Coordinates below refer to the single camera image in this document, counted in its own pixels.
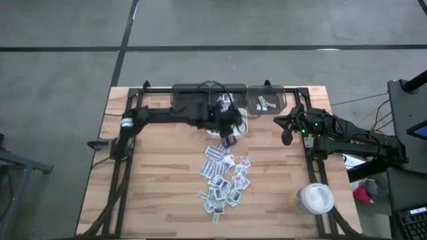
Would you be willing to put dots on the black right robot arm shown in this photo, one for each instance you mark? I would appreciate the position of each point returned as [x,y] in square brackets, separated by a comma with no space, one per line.
[360,146]

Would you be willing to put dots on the black diagonal bar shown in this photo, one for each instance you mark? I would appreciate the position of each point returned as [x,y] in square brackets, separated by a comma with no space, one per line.
[370,170]

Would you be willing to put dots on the white bandage packet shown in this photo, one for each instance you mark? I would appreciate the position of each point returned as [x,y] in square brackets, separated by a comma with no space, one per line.
[261,107]
[271,105]

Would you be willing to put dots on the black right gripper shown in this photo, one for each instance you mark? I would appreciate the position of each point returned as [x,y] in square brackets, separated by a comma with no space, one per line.
[302,123]

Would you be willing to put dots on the grey glove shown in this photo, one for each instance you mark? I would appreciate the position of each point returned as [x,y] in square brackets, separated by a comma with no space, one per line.
[372,187]

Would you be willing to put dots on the black pole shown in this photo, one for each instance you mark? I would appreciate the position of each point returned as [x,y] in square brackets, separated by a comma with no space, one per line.
[415,82]

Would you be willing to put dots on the tablet with blue screen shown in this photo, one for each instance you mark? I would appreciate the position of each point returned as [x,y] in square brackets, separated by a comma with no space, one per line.
[421,131]

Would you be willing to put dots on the white paper packet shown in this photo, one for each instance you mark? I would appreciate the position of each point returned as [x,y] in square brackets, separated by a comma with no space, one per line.
[229,160]
[241,170]
[245,183]

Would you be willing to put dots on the large blue striped packet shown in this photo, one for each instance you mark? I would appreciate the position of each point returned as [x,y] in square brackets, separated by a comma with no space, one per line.
[210,169]

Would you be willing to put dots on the small blue striped packet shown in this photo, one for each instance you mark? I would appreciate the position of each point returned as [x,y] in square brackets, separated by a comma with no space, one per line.
[215,153]

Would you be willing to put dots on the black keyboard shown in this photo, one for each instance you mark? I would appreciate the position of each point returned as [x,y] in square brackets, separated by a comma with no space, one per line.
[415,228]

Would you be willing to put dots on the green print bandage packet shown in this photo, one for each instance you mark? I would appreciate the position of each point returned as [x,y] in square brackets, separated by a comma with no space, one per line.
[203,194]
[216,218]
[261,100]

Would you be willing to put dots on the grey translucent bin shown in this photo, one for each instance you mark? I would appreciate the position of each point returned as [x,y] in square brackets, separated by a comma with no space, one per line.
[240,95]
[278,96]
[188,95]

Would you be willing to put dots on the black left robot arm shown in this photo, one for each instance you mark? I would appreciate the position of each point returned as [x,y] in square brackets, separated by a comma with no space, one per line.
[160,115]

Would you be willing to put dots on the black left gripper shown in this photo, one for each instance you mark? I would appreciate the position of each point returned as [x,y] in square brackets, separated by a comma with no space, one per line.
[220,120]

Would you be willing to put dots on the dark cabinet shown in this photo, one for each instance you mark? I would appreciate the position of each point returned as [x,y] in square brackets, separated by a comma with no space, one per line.
[407,190]

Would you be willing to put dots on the red cloth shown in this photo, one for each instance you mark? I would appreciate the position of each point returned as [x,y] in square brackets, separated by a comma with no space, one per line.
[362,196]

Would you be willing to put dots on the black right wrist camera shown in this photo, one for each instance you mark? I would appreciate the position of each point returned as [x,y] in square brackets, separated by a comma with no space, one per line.
[317,112]

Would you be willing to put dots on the blue print alcohol pad packet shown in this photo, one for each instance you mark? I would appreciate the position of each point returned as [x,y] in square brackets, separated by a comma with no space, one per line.
[227,99]
[217,181]
[219,208]
[234,197]
[209,205]
[224,106]

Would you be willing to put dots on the white plastic bin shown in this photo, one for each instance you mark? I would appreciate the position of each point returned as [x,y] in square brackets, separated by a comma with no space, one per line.
[245,125]

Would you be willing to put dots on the white paper sheet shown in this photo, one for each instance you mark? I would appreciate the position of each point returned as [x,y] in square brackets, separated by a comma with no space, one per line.
[353,162]

